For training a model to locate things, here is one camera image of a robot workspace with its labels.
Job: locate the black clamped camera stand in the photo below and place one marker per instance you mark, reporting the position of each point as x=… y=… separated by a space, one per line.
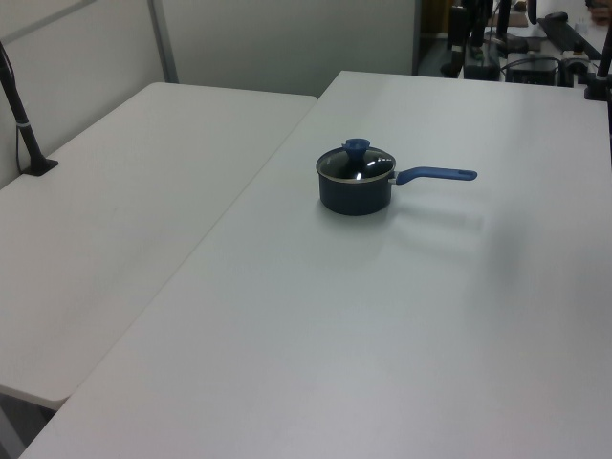
x=596 y=89

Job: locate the glass lid blue knob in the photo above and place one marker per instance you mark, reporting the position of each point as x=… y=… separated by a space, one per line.
x=355 y=147

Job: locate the black computer mouse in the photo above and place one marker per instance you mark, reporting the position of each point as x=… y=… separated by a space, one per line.
x=556 y=15

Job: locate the white folding side table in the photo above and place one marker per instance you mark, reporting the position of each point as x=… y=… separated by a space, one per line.
x=119 y=215

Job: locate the black background post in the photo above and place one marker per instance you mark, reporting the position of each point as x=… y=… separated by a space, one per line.
x=478 y=24

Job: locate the dark partition panel edge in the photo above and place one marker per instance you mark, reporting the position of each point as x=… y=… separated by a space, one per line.
x=417 y=38

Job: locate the black equipment box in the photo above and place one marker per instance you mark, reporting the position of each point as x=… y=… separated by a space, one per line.
x=531 y=72

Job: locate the black background desk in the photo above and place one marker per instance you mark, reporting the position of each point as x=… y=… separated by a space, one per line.
x=566 y=34

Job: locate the grey partition frame post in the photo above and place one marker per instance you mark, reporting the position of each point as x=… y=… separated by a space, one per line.
x=165 y=43

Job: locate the black post white band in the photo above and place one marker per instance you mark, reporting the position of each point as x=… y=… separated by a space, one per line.
x=457 y=28

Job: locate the black camera stand pole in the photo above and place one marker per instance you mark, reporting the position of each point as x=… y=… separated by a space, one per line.
x=28 y=138

